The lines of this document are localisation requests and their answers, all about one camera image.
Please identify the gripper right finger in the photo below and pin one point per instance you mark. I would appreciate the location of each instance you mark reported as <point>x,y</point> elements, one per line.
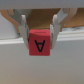
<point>55,28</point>

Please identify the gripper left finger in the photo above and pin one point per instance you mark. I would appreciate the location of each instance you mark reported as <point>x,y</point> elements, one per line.
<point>24,28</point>

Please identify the pink block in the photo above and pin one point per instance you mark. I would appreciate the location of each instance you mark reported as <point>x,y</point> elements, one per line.
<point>40,42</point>

